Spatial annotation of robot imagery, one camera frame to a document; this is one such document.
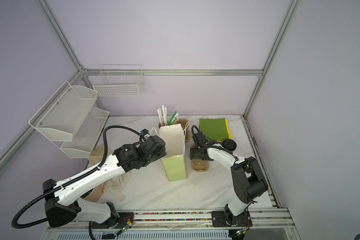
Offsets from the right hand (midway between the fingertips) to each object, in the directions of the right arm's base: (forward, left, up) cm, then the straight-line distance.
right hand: (198, 154), depth 92 cm
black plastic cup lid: (+5, -19, +5) cm, 21 cm away
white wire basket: (+37, +51, +30) cm, 70 cm away
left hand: (-9, +19, +19) cm, 28 cm away
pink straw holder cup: (+20, +26, +5) cm, 33 cm away
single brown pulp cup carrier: (-4, -1, -5) cm, 7 cm away
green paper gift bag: (-15, +13, +16) cm, 25 cm away
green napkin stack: (+27, -14, -6) cm, 31 cm away
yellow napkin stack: (+17, -23, -1) cm, 28 cm away
